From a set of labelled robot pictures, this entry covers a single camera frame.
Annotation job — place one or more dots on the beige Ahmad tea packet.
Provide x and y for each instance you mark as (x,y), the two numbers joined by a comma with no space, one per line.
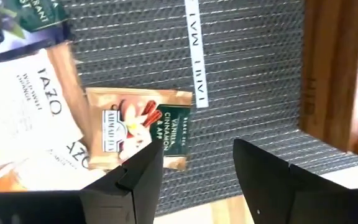
(120,105)

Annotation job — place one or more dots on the white printed label strip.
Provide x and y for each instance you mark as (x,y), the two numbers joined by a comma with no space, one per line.
(196,46)

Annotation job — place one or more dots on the grey woven placemat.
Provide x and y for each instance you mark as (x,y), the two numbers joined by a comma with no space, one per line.
(244,77)

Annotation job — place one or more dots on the wooden three-compartment box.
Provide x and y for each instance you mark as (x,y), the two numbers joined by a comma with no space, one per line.
(328,77)

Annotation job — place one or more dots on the white orange Tazo tea packet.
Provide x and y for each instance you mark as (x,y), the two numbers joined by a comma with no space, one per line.
(57,174)
(17,102)

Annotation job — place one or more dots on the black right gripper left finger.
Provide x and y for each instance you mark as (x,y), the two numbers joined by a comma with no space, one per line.
(135,193)

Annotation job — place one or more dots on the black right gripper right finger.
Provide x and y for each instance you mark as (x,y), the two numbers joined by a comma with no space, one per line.
(275,193)

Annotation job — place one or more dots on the dark purple Ahmad tea packet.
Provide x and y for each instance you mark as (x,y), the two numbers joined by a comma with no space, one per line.
(11,18)

